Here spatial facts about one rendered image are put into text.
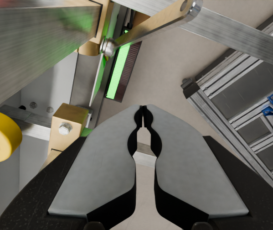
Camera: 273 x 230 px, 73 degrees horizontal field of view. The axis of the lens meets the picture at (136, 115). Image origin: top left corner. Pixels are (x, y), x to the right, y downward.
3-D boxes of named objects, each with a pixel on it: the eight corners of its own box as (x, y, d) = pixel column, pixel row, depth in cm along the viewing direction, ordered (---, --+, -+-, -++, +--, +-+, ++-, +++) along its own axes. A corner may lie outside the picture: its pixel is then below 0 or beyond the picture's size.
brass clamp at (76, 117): (92, 110, 35) (85, 125, 31) (79, 159, 42) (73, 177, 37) (59, 101, 34) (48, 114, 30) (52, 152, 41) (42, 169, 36)
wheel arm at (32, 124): (213, 159, 41) (220, 175, 37) (205, 169, 43) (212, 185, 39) (7, 101, 34) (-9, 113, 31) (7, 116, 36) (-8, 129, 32)
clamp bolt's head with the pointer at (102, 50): (116, 56, 39) (118, 38, 25) (113, 68, 39) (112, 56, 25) (107, 53, 39) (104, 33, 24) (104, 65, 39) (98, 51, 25)
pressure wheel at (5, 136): (22, 82, 34) (-27, 113, 24) (51, 114, 38) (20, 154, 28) (-8, 101, 36) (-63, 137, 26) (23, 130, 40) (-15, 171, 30)
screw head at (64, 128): (73, 123, 31) (70, 128, 30) (71, 133, 32) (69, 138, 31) (60, 120, 30) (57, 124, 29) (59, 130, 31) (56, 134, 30)
